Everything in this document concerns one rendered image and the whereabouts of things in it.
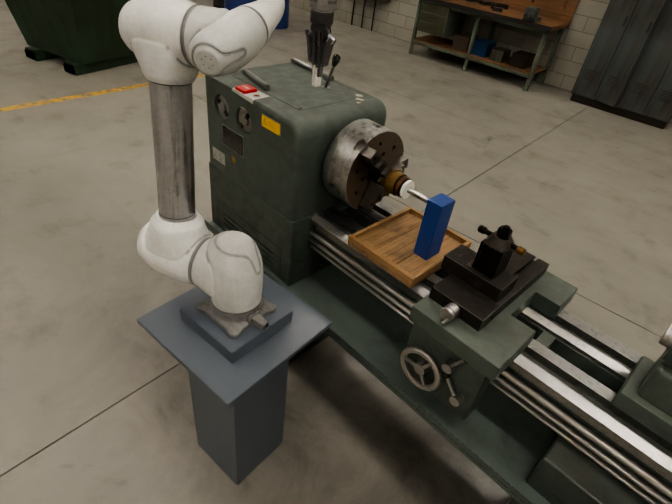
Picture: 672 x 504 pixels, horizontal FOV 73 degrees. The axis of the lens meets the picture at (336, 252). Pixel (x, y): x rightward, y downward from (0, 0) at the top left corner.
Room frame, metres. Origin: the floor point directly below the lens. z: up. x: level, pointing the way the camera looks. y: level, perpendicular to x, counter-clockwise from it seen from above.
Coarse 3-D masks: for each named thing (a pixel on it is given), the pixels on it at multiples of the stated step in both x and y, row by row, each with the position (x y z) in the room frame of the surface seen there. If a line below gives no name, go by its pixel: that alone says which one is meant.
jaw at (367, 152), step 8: (360, 144) 1.47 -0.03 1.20; (360, 152) 1.44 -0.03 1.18; (368, 152) 1.45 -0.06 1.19; (376, 152) 1.44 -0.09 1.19; (368, 160) 1.44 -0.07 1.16; (376, 160) 1.45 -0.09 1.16; (384, 160) 1.45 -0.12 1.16; (376, 168) 1.44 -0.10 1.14; (384, 168) 1.46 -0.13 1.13; (384, 176) 1.43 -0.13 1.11
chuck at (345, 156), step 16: (368, 128) 1.53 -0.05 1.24; (384, 128) 1.56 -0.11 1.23; (352, 144) 1.47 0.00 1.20; (368, 144) 1.47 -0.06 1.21; (384, 144) 1.54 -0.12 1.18; (400, 144) 1.61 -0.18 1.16; (336, 160) 1.46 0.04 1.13; (352, 160) 1.42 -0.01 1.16; (336, 176) 1.44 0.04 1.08; (352, 176) 1.42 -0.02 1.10; (368, 176) 1.56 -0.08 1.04; (336, 192) 1.46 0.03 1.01; (352, 192) 1.43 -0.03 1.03
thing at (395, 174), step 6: (390, 174) 1.44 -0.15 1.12; (396, 174) 1.44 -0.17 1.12; (402, 174) 1.45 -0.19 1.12; (384, 180) 1.45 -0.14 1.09; (390, 180) 1.43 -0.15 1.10; (396, 180) 1.42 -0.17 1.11; (402, 180) 1.42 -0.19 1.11; (384, 186) 1.43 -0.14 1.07; (390, 186) 1.42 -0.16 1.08; (396, 186) 1.41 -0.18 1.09; (390, 192) 1.43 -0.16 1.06; (396, 192) 1.41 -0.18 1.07
